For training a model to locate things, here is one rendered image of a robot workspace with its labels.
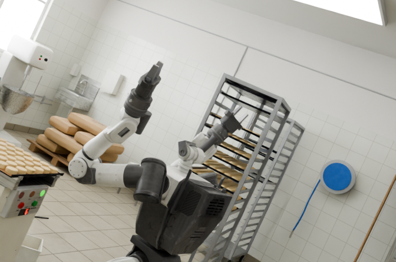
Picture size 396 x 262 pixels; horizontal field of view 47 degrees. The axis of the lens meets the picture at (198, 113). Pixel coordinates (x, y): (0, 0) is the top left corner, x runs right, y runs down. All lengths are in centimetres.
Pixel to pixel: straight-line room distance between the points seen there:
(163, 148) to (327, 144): 230
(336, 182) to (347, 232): 59
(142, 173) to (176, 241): 30
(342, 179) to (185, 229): 392
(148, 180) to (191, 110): 480
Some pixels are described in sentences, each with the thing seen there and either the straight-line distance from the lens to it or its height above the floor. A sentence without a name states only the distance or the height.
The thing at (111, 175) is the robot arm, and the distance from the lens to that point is 173.
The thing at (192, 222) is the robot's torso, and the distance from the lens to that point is 174.
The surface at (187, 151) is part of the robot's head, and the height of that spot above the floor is 132.
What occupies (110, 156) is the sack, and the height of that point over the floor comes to 35.
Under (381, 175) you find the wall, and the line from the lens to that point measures 563.
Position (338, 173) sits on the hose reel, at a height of 149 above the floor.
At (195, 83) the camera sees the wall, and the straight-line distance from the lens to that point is 648.
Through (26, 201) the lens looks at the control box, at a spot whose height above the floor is 77.
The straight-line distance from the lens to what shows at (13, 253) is 252.
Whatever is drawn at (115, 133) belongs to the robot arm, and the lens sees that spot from 169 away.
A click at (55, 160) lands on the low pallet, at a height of 7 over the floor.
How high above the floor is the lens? 150
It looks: 1 degrees down
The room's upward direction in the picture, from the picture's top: 25 degrees clockwise
